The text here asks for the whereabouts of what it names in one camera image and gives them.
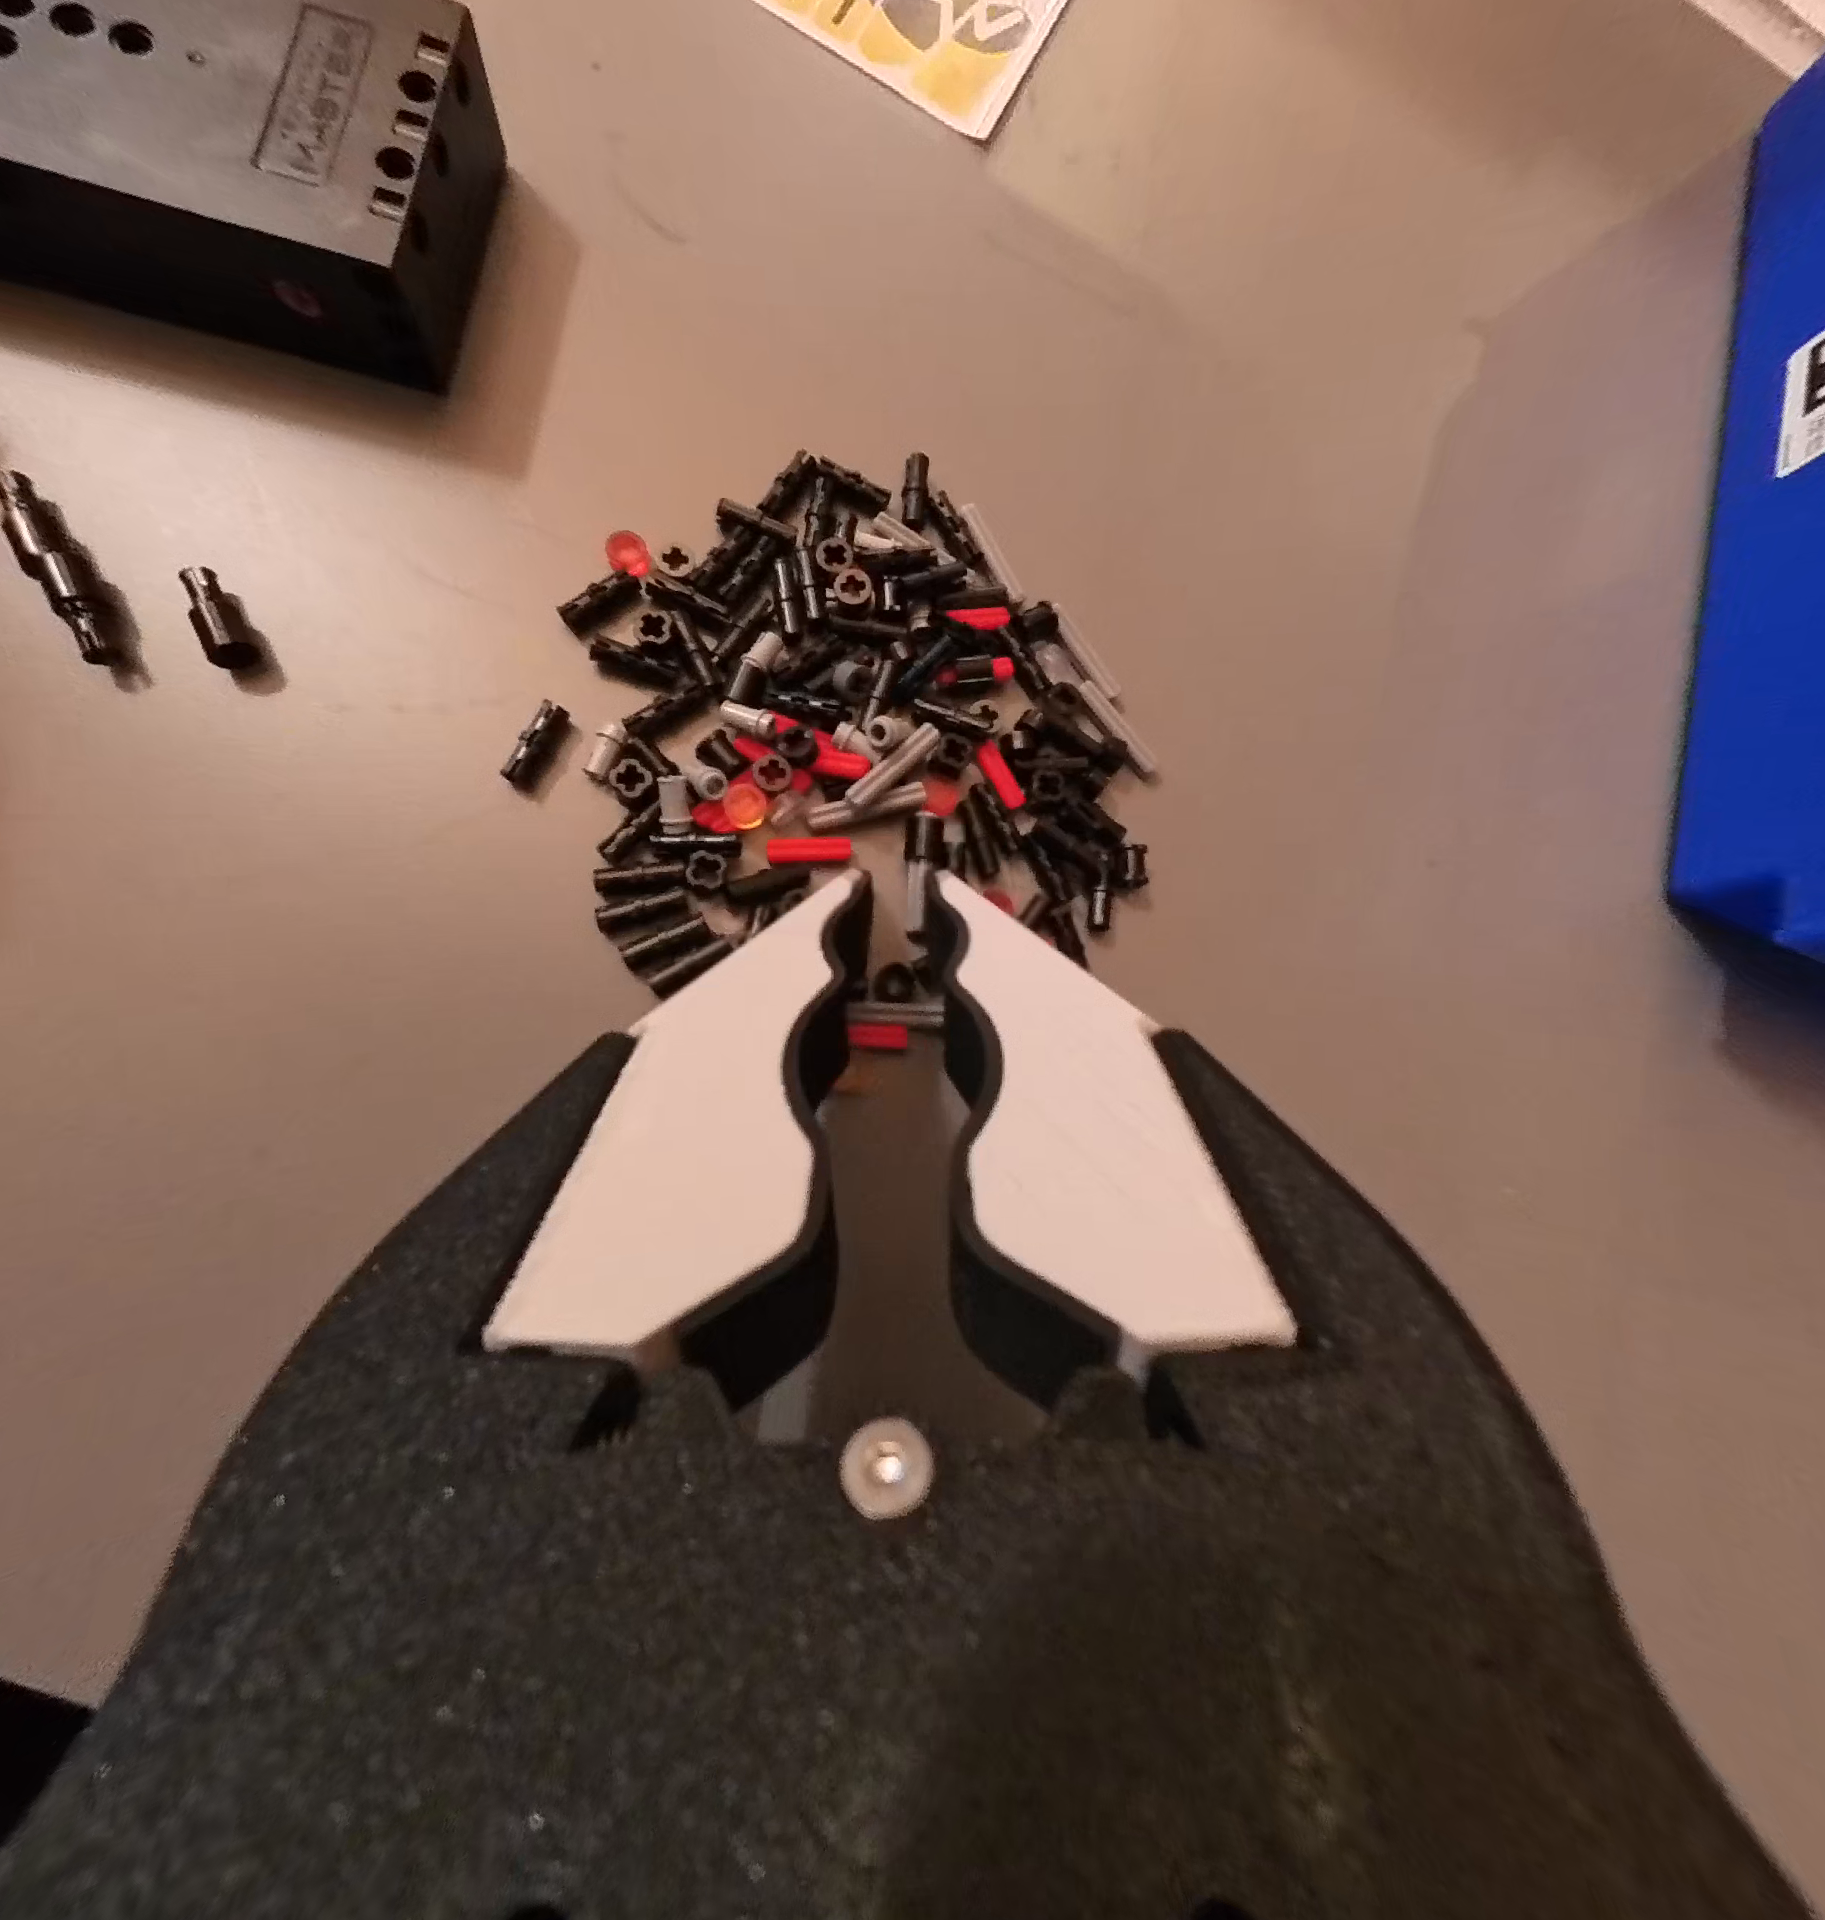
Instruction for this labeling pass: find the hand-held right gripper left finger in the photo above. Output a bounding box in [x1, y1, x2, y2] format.
[479, 869, 875, 1416]

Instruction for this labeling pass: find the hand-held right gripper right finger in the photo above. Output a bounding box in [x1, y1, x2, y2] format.
[926, 869, 1303, 1416]

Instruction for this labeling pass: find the pile of small plastic pins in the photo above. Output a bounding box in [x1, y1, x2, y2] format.
[558, 445, 1158, 1059]

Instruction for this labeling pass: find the short black stubby pin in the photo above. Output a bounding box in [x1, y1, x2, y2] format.
[180, 564, 268, 672]

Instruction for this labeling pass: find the blue storage bin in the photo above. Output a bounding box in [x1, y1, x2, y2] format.
[1665, 0, 1825, 991]

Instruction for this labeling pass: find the long black joined pin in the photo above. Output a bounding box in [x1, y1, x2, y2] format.
[0, 468, 140, 670]

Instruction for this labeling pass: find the black perforated plastic block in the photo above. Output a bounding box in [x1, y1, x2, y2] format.
[0, 0, 508, 396]

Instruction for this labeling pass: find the yellow sticker sheet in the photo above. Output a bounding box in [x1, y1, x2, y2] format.
[755, 0, 1070, 144]

